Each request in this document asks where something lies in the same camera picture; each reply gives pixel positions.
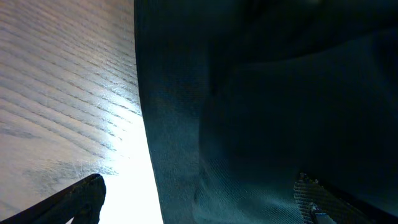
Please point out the black t-shirt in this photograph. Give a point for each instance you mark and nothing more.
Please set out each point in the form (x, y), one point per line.
(239, 97)

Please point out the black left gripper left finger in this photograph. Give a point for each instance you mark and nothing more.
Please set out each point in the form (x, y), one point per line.
(79, 203)

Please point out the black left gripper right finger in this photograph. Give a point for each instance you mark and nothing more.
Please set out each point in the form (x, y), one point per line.
(320, 202)

